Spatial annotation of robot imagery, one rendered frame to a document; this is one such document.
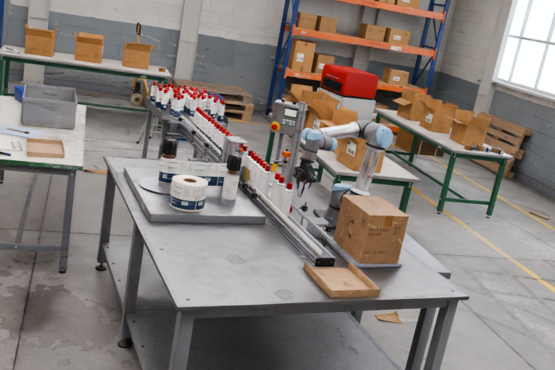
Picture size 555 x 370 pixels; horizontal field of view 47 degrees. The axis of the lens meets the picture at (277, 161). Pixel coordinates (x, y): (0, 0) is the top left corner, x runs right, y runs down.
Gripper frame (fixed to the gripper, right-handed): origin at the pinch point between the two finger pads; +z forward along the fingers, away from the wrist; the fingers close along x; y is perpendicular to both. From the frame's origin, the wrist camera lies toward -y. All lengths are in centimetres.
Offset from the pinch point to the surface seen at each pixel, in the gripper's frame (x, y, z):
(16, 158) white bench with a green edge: 118, 151, 37
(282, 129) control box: -13, 57, -26
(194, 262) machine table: 60, -17, 35
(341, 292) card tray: 6, -61, 28
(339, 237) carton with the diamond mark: -26.0, -9.4, 17.9
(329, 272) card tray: -3.6, -36.3, 27.7
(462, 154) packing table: -362, 235, -17
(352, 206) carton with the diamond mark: -23.0, -15.8, -2.1
